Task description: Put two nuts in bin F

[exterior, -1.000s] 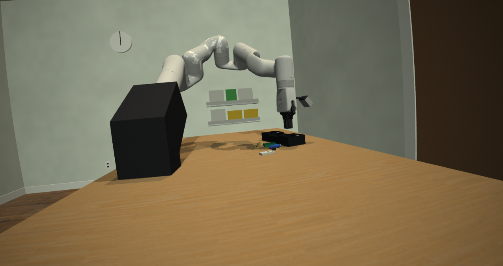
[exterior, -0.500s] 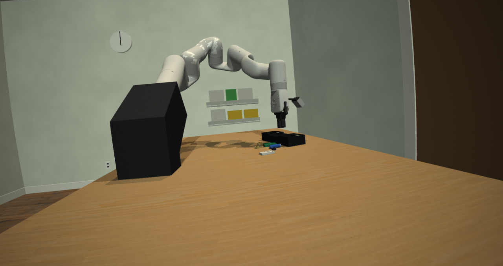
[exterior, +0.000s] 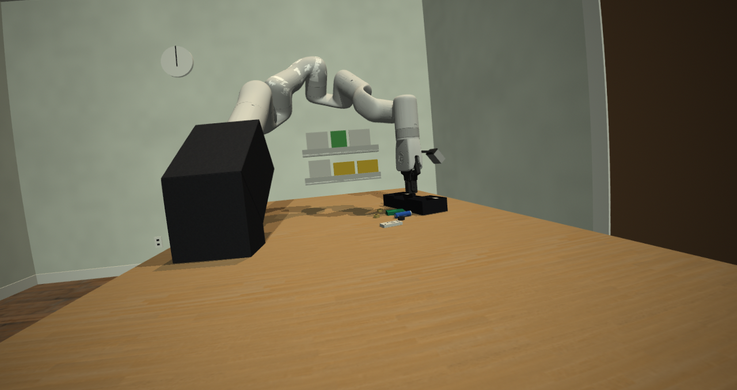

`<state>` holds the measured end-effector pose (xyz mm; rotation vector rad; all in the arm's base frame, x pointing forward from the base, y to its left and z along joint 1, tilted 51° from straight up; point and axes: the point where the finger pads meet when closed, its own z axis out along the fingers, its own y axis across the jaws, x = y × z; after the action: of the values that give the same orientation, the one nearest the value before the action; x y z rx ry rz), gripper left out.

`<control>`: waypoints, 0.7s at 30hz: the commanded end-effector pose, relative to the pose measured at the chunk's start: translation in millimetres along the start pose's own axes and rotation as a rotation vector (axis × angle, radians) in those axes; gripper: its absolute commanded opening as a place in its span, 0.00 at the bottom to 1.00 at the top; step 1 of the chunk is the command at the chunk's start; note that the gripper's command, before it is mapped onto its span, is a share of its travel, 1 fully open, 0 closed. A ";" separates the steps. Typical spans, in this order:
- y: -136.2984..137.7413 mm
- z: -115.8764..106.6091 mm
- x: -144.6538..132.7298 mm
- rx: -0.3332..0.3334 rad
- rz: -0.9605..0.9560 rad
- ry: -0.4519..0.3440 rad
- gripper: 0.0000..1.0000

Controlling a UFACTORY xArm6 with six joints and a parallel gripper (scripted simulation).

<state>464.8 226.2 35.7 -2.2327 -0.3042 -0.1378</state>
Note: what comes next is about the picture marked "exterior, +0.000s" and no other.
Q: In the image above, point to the white domino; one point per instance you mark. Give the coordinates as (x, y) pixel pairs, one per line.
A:
(391, 223)

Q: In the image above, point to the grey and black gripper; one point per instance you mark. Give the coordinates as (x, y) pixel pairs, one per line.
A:
(409, 157)

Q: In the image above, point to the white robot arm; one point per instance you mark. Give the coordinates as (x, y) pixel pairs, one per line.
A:
(271, 101)

